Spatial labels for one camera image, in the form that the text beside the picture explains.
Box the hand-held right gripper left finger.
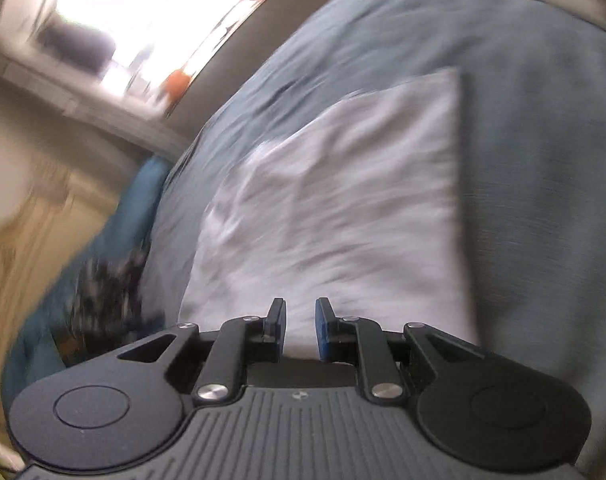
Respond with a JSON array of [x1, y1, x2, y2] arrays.
[[117, 297, 288, 406]]

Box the blue pillow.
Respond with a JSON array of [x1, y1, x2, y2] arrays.
[[3, 154, 175, 397]]

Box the white button shirt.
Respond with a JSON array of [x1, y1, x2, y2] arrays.
[[178, 67, 480, 361]]

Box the cream headboard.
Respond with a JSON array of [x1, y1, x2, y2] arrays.
[[0, 157, 111, 413]]

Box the grey blanket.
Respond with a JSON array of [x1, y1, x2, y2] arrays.
[[138, 0, 606, 461]]

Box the orange bag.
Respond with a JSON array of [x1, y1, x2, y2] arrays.
[[162, 70, 191, 99]]

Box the window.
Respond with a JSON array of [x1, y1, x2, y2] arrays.
[[0, 0, 285, 122]]

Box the black and white plaid shirt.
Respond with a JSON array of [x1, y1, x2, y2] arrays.
[[72, 249, 150, 342]]

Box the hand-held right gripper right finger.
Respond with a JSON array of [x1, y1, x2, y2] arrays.
[[315, 297, 486, 405]]

